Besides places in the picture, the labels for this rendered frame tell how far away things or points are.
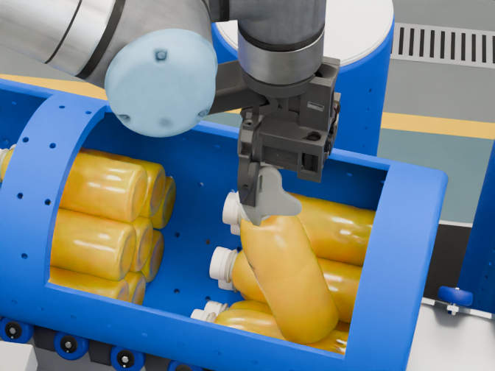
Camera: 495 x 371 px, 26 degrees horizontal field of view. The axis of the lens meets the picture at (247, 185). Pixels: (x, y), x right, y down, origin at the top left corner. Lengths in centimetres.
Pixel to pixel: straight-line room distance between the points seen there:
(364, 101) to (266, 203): 65
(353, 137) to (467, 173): 117
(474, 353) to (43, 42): 84
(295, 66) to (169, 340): 41
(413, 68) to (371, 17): 146
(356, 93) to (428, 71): 148
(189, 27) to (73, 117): 51
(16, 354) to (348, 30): 75
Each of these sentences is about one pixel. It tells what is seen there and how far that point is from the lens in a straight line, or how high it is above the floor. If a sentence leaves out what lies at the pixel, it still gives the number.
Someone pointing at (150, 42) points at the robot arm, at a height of 163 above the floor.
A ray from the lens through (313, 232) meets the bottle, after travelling 125.
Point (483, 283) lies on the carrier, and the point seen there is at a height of 37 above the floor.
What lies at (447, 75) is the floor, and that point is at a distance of 312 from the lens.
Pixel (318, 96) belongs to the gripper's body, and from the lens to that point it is 95.
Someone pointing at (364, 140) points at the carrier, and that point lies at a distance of 175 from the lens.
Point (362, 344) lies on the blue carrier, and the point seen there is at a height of 116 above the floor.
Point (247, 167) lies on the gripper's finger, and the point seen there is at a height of 136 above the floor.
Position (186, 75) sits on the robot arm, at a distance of 72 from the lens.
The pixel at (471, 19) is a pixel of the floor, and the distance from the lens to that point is 331.
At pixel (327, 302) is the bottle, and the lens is 118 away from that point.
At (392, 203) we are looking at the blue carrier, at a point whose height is 123.
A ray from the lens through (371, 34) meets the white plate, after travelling 163.
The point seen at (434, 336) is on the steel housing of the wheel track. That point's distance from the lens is 142.
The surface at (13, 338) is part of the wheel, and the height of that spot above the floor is 96.
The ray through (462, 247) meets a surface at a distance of 251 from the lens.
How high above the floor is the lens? 211
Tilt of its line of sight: 49 degrees down
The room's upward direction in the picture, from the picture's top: straight up
